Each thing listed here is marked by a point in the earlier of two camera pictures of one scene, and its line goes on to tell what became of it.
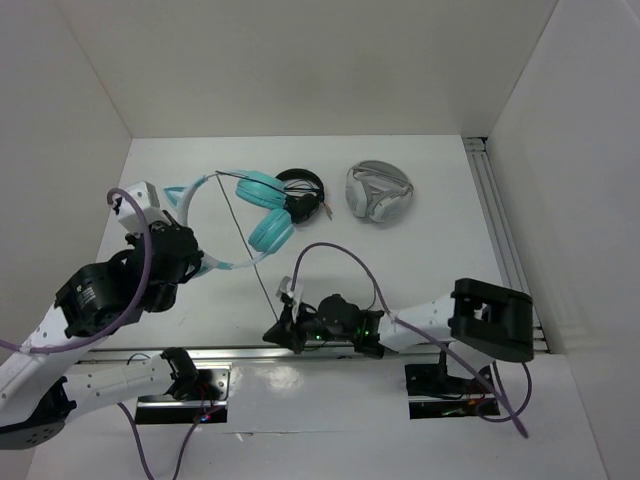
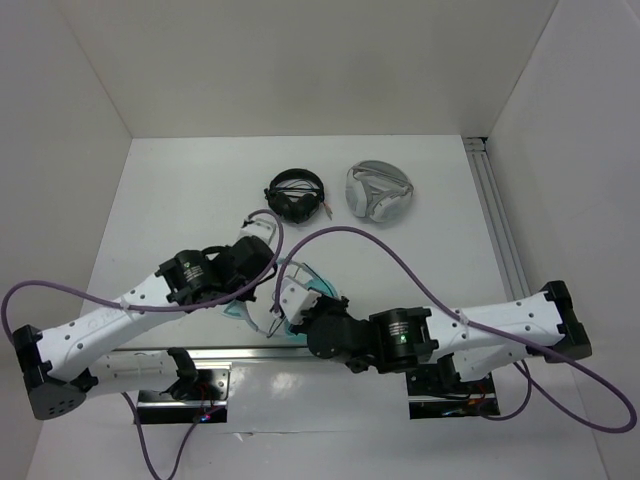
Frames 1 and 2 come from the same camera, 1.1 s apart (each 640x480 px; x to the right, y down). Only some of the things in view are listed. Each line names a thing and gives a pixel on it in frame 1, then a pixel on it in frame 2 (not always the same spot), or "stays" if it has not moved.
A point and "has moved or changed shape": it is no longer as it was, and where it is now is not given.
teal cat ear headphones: x=272 y=229 to x=308 y=274
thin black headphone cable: x=224 y=173 has moved or changed shape
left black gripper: x=131 y=239 to x=249 y=297
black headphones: x=305 y=193 stays
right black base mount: x=435 y=394 stays
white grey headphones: x=378 y=189 stays
